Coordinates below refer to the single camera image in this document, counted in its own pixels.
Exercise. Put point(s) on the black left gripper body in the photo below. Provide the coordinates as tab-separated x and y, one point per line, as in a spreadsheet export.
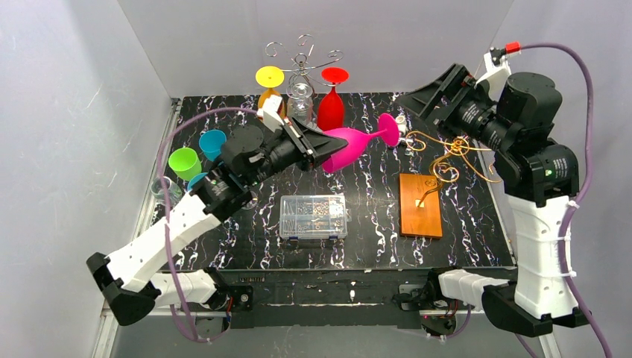
300	146

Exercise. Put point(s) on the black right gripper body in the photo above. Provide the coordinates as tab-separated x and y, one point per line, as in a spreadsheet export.
449	97

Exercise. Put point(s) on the red plastic wine glass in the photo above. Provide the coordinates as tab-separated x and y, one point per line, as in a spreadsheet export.
330	112

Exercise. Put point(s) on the pink plastic wine glass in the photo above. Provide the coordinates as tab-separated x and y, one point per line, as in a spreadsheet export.
357	142

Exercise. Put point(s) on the yellow plastic wine glass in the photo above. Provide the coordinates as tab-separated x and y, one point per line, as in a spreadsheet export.
269	77

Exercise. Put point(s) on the blue plastic wine glass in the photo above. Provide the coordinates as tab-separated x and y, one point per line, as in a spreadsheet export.
210	143
195	180

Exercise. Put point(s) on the green plastic wine glass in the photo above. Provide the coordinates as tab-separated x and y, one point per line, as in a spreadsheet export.
185	163

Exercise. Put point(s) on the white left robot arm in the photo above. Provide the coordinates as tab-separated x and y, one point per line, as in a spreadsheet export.
131	278

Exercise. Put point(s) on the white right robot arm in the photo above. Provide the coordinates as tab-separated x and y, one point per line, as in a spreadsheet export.
512	115

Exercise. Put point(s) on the orange wooden rack base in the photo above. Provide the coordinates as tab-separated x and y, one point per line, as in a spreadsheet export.
425	221

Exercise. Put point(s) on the small silver metal fixture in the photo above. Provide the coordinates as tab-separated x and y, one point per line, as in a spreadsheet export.
402	125

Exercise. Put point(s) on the clear plastic screw box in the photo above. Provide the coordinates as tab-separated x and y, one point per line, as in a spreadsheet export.
313	217

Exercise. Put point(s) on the gold wire glass rack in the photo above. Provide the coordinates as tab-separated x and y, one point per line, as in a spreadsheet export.
441	169

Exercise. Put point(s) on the silver wire glass rack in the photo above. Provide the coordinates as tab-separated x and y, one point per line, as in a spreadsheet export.
301	69

